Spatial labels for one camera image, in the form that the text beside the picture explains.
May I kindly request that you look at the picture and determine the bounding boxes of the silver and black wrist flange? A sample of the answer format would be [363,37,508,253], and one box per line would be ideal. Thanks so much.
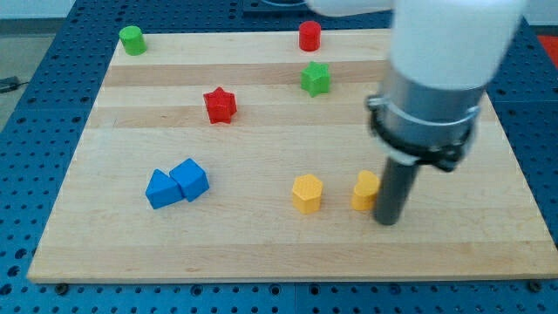
[365,65,487,173]

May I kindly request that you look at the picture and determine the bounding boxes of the yellow heart block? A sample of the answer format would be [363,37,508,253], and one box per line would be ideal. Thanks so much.
[351,170,380,211]

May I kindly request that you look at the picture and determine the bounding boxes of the black device on floor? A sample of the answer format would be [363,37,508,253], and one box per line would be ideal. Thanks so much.
[0,76,20,93]

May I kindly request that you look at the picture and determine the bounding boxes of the yellow hexagon block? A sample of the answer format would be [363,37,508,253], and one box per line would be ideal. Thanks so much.
[291,174,323,215]

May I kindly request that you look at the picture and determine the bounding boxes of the red cylinder block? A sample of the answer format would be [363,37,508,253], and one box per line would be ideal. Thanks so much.
[298,21,322,51]

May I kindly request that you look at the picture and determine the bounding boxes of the green cylinder block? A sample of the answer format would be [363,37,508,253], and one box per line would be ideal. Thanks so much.
[119,25,147,56]

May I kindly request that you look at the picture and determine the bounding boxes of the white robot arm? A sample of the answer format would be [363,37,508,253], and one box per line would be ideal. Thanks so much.
[306,0,526,225]

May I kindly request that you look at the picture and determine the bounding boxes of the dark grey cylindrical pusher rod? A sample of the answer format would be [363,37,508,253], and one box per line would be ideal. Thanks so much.
[373,158,419,225]

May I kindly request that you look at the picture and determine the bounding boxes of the red star block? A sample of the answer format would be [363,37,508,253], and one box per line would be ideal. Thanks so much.
[203,86,237,124]

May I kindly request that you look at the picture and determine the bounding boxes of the green star block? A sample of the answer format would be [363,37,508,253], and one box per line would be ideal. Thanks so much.
[300,61,330,98]

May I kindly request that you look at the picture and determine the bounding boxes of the wooden board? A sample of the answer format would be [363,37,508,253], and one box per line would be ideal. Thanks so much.
[27,30,557,283]

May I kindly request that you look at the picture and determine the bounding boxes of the blue triangle block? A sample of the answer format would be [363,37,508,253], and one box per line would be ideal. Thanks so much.
[145,169,183,209]

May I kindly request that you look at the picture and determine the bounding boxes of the blue cube block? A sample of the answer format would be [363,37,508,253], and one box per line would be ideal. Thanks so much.
[169,158,209,202]

